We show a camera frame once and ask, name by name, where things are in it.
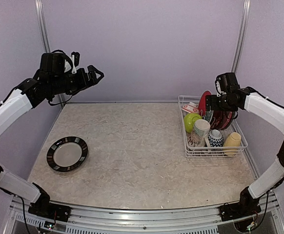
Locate front aluminium rail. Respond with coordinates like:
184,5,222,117
9,199,284,234

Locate aluminium frame post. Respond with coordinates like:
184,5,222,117
34,0,66,107
231,0,251,73

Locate lime green bowl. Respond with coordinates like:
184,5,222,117
183,113,202,133

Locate red and teal plate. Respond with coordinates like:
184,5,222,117
198,90,213,123

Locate blue white patterned cup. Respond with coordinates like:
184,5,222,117
205,129,224,147

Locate black striped rim plate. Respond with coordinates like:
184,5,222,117
46,136,89,173

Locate right aluminium frame post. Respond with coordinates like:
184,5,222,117
231,0,251,73

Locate pink polka dot plate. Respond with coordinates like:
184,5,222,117
211,111,235,130

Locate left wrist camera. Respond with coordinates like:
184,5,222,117
64,52,80,74

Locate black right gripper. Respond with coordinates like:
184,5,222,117
206,93,237,112

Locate left aluminium frame post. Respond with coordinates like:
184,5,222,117
34,0,66,107

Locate red white floral bowl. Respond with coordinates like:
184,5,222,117
182,102,200,114

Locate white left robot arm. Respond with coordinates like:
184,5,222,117
0,50,104,217

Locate white wire dish rack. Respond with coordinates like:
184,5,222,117
178,95,248,158

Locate pale yellow cup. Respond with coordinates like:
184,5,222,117
223,132,242,156

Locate white shell pattern mug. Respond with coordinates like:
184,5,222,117
188,119,210,147

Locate light blue flower plate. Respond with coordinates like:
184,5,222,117
229,111,238,125

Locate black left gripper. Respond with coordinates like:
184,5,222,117
49,64,104,95

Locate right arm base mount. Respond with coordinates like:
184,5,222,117
218,202,262,221

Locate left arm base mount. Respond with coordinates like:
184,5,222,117
28,203,71,222

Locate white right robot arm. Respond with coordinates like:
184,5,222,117
205,72,284,216

